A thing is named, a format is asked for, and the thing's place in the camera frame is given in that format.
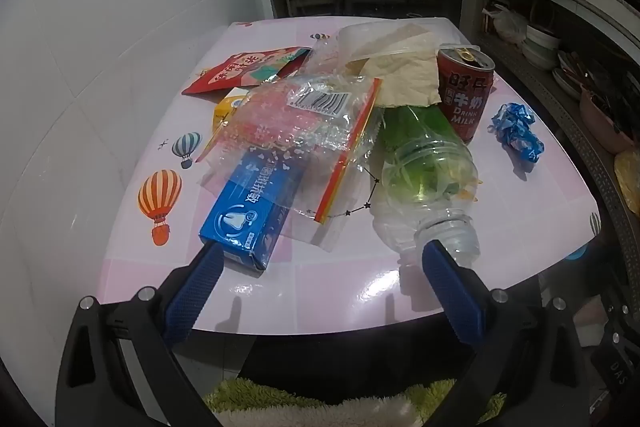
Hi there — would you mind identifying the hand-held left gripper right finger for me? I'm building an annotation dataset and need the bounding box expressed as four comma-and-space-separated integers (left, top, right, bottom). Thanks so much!
421, 239, 601, 427

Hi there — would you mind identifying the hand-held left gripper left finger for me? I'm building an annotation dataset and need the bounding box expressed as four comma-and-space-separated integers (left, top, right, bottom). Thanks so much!
55, 241, 226, 427

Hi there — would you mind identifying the blue toothpaste box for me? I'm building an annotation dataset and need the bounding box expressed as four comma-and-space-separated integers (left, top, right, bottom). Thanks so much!
199, 147, 306, 277

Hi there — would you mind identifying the green plastic bottle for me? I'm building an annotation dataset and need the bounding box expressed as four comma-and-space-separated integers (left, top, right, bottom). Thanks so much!
370, 104, 481, 270

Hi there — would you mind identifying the white and yellow medicine box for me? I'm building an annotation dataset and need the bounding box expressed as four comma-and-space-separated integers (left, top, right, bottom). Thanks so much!
212, 87, 251, 135

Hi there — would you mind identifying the green shaggy mat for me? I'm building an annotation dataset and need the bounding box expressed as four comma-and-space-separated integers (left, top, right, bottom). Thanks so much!
205, 377, 506, 427

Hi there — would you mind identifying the blue crumpled wrapper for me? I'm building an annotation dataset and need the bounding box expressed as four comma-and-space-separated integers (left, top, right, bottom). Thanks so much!
491, 103, 546, 165

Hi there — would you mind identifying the red milk can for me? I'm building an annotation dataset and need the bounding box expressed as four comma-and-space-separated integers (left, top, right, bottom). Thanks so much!
437, 47, 496, 144

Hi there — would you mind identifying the clear bag with red edge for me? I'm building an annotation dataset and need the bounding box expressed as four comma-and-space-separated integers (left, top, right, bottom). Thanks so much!
200, 74, 383, 225

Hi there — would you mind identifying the yellow bag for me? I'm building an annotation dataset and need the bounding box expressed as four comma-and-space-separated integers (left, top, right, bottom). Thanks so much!
614, 151, 640, 202

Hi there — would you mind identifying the beige crumpled paper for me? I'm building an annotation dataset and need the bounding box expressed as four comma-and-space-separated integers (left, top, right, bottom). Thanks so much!
360, 27, 443, 108

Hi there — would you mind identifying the red snack packet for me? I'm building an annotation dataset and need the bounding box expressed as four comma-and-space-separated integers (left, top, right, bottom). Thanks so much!
181, 47, 313, 96

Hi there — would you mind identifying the pink basin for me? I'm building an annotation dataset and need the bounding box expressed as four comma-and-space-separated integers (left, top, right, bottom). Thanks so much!
580, 87, 636, 155

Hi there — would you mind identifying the stack of plates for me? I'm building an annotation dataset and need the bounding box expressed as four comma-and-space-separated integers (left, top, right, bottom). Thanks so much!
552, 52, 591, 92

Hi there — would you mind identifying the stack of white bowls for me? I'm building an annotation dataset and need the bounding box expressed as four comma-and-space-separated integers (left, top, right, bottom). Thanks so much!
522, 24, 561, 70

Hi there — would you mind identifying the clear crumpled plastic wrapper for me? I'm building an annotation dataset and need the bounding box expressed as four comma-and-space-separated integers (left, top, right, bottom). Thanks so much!
300, 21, 441, 78

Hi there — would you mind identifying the white plastic bag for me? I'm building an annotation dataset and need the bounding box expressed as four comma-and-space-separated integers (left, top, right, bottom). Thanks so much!
492, 4, 528, 45

